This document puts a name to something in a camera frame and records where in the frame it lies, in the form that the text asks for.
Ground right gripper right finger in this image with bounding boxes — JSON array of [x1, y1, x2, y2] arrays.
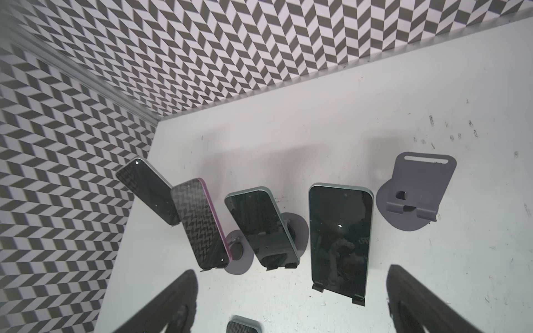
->
[[386, 264, 480, 332]]

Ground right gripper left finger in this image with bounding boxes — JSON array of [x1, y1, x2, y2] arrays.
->
[[115, 270, 198, 333]]

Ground phone with teal case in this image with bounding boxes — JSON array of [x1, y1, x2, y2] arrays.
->
[[309, 183, 374, 300]]

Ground black rectangular phone stand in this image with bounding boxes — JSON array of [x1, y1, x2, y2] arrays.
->
[[312, 282, 366, 307]]

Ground grey stand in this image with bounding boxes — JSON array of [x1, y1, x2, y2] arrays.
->
[[225, 230, 255, 276], [282, 212, 309, 258], [376, 152, 457, 232]]

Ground rightmost grey stand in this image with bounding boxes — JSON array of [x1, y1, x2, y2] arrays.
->
[[376, 152, 457, 232]]

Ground middle grey stand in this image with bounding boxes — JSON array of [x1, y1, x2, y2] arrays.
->
[[282, 212, 309, 258]]

